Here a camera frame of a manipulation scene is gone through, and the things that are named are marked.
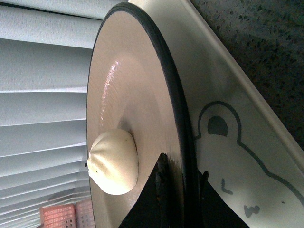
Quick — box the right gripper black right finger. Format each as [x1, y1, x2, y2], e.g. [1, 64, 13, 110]
[200, 171, 247, 228]

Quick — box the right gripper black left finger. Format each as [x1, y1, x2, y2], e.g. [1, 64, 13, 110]
[119, 153, 167, 228]

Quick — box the white steamed bun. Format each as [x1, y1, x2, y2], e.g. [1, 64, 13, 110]
[87, 129, 139, 195]

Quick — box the brown plate with black rim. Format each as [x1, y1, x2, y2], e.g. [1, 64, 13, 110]
[86, 2, 201, 228]

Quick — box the white bear print tray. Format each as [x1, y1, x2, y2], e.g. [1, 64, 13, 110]
[134, 0, 304, 228]

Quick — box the pink patterned box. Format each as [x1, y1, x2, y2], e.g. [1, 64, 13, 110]
[39, 199, 95, 228]

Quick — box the grey pleated curtain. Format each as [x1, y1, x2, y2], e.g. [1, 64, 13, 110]
[0, 0, 116, 228]

